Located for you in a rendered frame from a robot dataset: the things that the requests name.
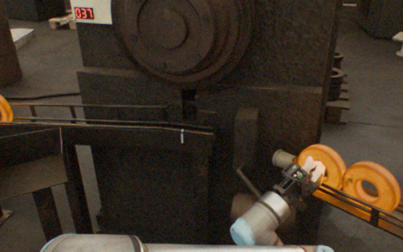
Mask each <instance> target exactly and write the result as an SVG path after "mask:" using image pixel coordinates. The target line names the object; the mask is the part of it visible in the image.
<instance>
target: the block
mask: <svg viewBox="0 0 403 252"><path fill-rule="evenodd" d="M259 125H260V109H259V108H254V107H239V108H238V111H237V113H236V117H235V118H234V159H233V169H234V171H235V169H236V168H237V167H238V166H239V165H240V164H241V163H244V164H245V168H244V169H243V170H242V172H243V173H248V174H252V173H253V172H254V168H255V165H256V156H257V145H258V136H259Z"/></svg>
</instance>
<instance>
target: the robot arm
mask: <svg viewBox="0 0 403 252"><path fill-rule="evenodd" d="M289 167H290V169H289V170H288V171H287V172H286V169H287V168H289ZM325 169H326V167H325V166H324V165H323V164H322V163H321V161H313V159H312V157H311V156H309V157H307V158H306V161H305V164H304V167H303V168H301V165H299V164H298V163H295V164H294V161H293V162H292V163H290V164H289V165H288V167H286V168H285V169H284V170H282V171H281V173H282V182H281V184H280V185H279V186H278V185H275V186H274V187H273V190H272V192H270V191H268V192H267V193H265V194H264V195H263V196H262V197H261V198H260V199H259V200H258V201H257V202H256V203H255V204H254V205H253V206H252V207H251V208H250V209H249V210H247V211H246V212H245V213H244V214H243V215H242V216H240V218H238V219H237V220H236V222H235V223H234V224H233V225H232V226H231V228H230V234H231V237H232V238H233V239H234V241H235V243H236V244H237V245H170V244H142V243H141V241H140V239H138V238H137V237H136V236H134V235H77V234H66V235H60V236H58V237H56V238H54V239H52V240H50V242H49V243H47V244H46V245H45V246H44V247H43V248H42V250H41V252H334V251H333V250H332V248H330V247H327V246H323V245H319V246H314V245H284V244H283V243H282V242H281V240H280V239H279V238H278V236H277V235H276V232H275V229H276V228H277V227H278V226H279V225H280V224H281V223H282V222H283V221H284V220H285V219H286V218H287V217H288V216H289V215H290V209H292V206H293V207H294V209H295V210H298V211H302V212H304V210H305V209H306V206H307V205H306V204H304V202H303V201H302V198H303V197H306V196H307V195H310V194H313V193H314V192H315V191H316V190H317V189H318V188H319V187H320V185H321V182H322V178H323V175H324V172H325ZM299 197H300V198H301V199H299Z"/></svg>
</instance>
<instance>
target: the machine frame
mask: <svg viewBox="0 0 403 252"><path fill-rule="evenodd" d="M252 1H253V5H254V25H253V30H252V36H251V38H250V43H248V45H247V47H246V50H245V52H244V54H243V56H242V58H241V59H240V61H239V62H238V63H237V65H236V67H235V68H234V69H233V70H232V71H231V72H230V73H229V74H228V75H227V76H226V77H223V78H222V79H221V80H219V82H217V83H214V84H212V85H209V86H206V87H202V88H199V89H197V95H199V94H202V93H206V92H209V91H214V90H216V89H218V88H223V87H228V86H231V85H233V88H230V89H228V90H226V91H221V92H218V93H213V94H210V95H205V96H202V97H201V98H199V99H200V101H199V104H198V105H197V118H193V117H186V112H185V100H186V99H187V97H188V96H189V94H191V92H192V91H193V90H180V89H175V88H171V87H167V86H164V85H161V84H158V83H155V82H154V81H153V80H152V79H149V78H148V77H146V76H144V75H143V74H142V73H141V72H140V71H139V70H138V69H137V68H135V66H134V65H133V64H132V63H131V62H130V61H129V60H128V59H127V57H126V55H125V54H124V52H123V51H122V50H121V47H120V45H119V43H118V41H117V38H116V35H115V33H114V31H113V26H112V24H99V23H86V22H76V26H77V34H78V38H79V46H80V51H81V54H82V59H83V67H82V68H81V69H79V70H77V79H78V84H79V91H80V95H81V99H82V103H83V104H105V105H168V106H169V108H168V109H164V113H165V117H166V121H171V122H178V123H184V124H189V125H202V126H208V113H204V112H200V109H206V110H213V111H218V114H217V113H213V114H212V126H213V127H216V126H217V125H218V124H219V139H218V143H217V144H216V145H215V148H213V147H212V156H211V245H237V244H236V243H235V241H234V239H233V238H232V237H231V234H230V228H231V226H232V225H233V224H234V223H233V222H230V212H231V207H232V203H233V199H234V196H235V195H238V193H245V194H247V193H250V195H251V194H253V193H252V191H251V190H250V189H249V188H248V187H247V186H246V185H245V184H244V181H243V180H242V179H240V177H239V176H238V175H237V174H236V172H235V171H234V169H233V159H234V118H235V117H236V113H237V111H238V108H239V107H254V108H259V109H260V125H259V136H258V145H257V156H256V165H255V168H254V172H253V173H252V174H248V173H244V175H245V176H246V177H247V178H248V180H249V181H251V182H252V184H253V185H254V186H255V187H256V189H257V190H259V192H260V194H261V195H264V194H265V193H267V192H268V191H270V192H272V190H273V187H274V186H275V185H278V186H279V185H280V184H281V182H282V173H281V171H282V170H284V168H282V167H277V166H276V165H274V164H273V163H272V157H273V155H274V153H276V152H277V151H278V150H283V151H285V152H286V153H289V154H292V155H295V156H297V155H299V154H301V153H302V152H303V151H304V150H305V149H306V148H307V147H309V146H311V145H317V144H320V138H321V133H322V124H323V119H324V115H325V111H326V102H327V97H328V89H329V85H330V76H332V68H333V63H334V54H335V50H336V41H337V36H338V32H339V28H340V20H341V14H342V6H343V2H344V0H252ZM171 105H172V106H173V107H178V109H170V106H171ZM117 110H118V113H119V120H130V121H161V116H160V111H159V109H143V108H117ZM83 111H84V114H85V119H106V120H115V114H114V113H113V108H106V107H84V108H83ZM91 153H92V157H93V164H94V169H95V176H96V180H97V184H98V188H99V195H100V199H101V205H100V210H99V212H98V213H97V214H96V215H95V216H96V220H97V223H98V224H99V225H102V226H105V227H106V229H108V230H111V231H118V232H122V233H129V235H136V236H140V237H146V238H151V239H158V240H161V241H168V243H175V244H179V245H195V201H194V176H193V153H183V152H178V151H167V150H158V149H144V148H131V147H104V146H91Z"/></svg>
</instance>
